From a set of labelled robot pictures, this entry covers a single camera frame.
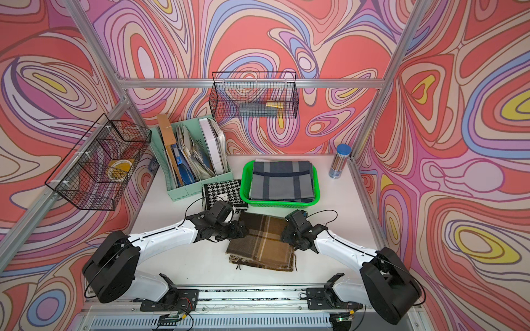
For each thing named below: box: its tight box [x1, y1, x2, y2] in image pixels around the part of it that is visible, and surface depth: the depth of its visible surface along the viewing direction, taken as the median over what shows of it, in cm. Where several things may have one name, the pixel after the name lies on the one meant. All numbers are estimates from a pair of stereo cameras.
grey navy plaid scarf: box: [249, 160, 315, 203], surface depth 98 cm
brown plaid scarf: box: [226, 212, 294, 272], surface depth 84 cm
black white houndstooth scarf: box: [203, 179, 249, 213], surface depth 101 cm
